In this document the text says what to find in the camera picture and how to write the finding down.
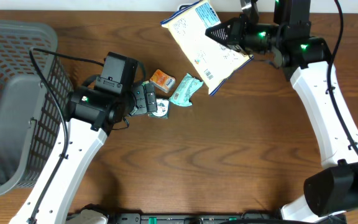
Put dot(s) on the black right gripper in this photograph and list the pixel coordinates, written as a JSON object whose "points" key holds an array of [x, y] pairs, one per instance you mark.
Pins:
{"points": [[232, 32]]}

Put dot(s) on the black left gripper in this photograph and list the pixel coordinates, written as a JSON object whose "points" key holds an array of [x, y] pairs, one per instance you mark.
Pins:
{"points": [[146, 93]]}

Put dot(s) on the teal small snack box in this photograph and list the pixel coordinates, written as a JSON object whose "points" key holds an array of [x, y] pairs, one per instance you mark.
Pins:
{"points": [[157, 107]]}

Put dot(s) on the orange small snack box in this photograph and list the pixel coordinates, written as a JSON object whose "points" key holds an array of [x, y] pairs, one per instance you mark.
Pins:
{"points": [[162, 81]]}

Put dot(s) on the yellow snack bag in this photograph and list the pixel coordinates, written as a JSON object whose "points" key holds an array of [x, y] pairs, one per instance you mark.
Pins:
{"points": [[214, 62]]}

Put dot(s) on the teal snack packet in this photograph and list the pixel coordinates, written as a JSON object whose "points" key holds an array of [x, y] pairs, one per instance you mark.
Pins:
{"points": [[187, 87]]}

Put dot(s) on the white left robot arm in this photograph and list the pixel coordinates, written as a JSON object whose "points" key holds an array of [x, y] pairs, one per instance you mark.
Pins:
{"points": [[91, 117]]}

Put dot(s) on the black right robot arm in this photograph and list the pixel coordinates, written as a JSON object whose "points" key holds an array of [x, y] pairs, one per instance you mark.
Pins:
{"points": [[307, 64]]}

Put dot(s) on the white barcode scanner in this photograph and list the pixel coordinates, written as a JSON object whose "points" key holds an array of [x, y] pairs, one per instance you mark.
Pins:
{"points": [[183, 6]]}

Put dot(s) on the grey plastic mesh basket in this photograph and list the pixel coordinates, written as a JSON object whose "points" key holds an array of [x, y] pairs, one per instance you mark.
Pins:
{"points": [[33, 84]]}

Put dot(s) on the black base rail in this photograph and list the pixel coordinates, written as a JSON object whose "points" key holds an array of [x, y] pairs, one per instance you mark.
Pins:
{"points": [[197, 218]]}

